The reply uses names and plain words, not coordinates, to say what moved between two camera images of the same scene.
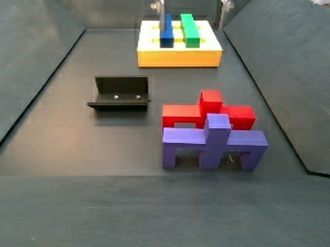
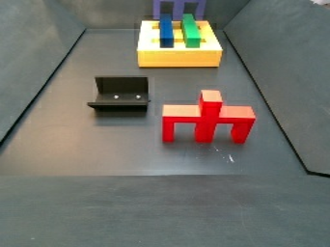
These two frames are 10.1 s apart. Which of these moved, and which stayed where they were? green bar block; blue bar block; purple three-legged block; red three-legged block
Moved: purple three-legged block
Stayed: blue bar block; green bar block; red three-legged block
